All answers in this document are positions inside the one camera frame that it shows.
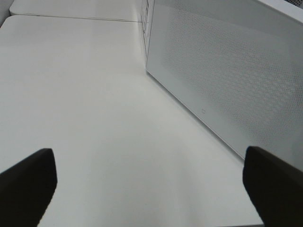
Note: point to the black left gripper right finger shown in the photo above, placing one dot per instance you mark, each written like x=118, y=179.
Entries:
x=274, y=187

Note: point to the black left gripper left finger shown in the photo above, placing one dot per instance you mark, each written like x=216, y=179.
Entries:
x=27, y=188

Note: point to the white microwave door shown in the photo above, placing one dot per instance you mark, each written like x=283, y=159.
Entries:
x=237, y=65

